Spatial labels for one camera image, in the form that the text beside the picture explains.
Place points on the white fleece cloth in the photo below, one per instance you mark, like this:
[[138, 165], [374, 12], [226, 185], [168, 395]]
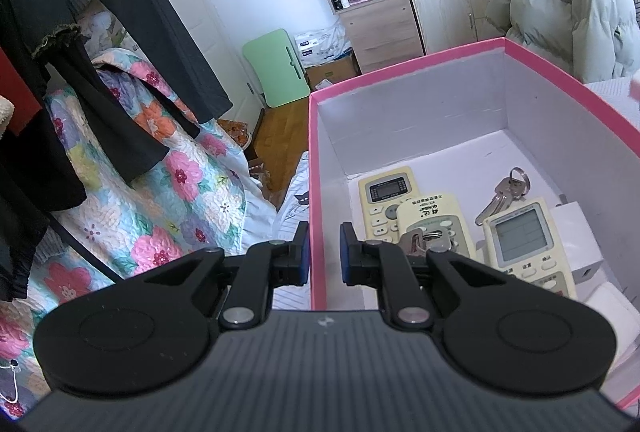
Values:
[[6, 112]]

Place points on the white large-screen remote control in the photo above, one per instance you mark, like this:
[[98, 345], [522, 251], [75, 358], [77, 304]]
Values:
[[525, 237]]

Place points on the white plastic bag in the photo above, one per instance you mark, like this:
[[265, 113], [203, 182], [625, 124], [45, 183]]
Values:
[[320, 42]]

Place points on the green folding table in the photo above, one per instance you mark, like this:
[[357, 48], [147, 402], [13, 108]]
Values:
[[277, 67]]

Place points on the cream remote with label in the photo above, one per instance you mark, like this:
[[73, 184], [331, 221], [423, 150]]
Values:
[[435, 212]]

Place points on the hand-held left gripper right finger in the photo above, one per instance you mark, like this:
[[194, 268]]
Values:
[[345, 254]]

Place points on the silver key bunch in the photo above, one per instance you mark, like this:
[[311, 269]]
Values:
[[420, 239]]

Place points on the pink cardboard box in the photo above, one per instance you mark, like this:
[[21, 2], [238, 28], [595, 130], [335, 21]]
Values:
[[425, 122]]

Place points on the cream remote control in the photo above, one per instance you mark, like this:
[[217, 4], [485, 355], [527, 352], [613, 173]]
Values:
[[385, 194]]

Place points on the white cat print sheet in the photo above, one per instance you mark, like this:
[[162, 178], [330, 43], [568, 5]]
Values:
[[295, 212]]

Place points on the white power adapter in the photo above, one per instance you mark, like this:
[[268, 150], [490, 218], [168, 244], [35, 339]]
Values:
[[575, 232]]

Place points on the red cloth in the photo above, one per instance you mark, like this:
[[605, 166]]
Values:
[[17, 82]]

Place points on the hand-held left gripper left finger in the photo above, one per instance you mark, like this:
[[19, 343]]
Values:
[[302, 254]]

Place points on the white flat box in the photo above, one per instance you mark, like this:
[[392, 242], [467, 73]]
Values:
[[607, 304]]

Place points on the brown cardboard box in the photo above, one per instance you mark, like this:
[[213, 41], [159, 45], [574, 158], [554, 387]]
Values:
[[332, 72]]

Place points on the black hanging garment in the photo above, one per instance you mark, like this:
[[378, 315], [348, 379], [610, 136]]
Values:
[[40, 112]]

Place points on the dark grey hanging garment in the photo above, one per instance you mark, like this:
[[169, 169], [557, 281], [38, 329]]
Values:
[[150, 12]]

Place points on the floral quilt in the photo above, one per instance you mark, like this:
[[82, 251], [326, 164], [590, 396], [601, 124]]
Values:
[[165, 212]]

